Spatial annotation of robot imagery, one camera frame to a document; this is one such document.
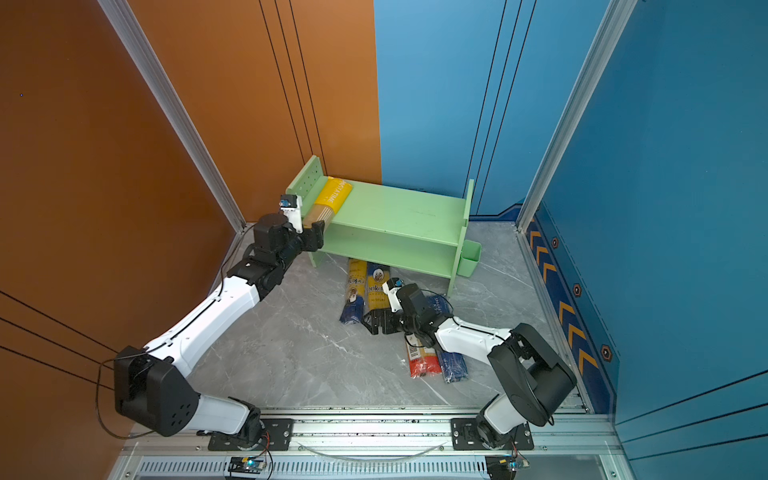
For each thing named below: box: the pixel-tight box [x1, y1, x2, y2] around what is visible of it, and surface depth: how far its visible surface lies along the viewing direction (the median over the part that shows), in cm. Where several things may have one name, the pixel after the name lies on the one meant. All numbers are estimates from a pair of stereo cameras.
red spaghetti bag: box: [406, 334, 442, 379], surface depth 85 cm
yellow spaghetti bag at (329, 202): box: [304, 176, 353, 229], surface depth 88 cm
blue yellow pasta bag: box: [366, 262, 391, 313], surface depth 101 cm
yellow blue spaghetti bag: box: [340, 258, 368, 325], surface depth 98 cm
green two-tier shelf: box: [287, 155, 475, 296], surface depth 89 cm
